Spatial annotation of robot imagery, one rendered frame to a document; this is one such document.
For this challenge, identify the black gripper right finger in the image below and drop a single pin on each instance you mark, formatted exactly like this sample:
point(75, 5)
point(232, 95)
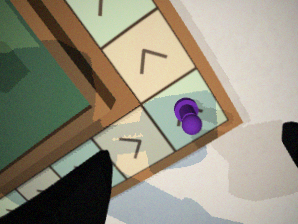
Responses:
point(289, 139)

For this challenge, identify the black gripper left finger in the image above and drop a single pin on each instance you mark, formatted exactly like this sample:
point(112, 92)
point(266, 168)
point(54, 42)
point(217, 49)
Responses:
point(80, 197)

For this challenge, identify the brown board border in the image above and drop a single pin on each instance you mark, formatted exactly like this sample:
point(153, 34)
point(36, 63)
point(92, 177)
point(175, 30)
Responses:
point(125, 100)

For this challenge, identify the purple pawn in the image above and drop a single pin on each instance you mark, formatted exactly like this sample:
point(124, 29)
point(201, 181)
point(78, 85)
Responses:
point(186, 110)

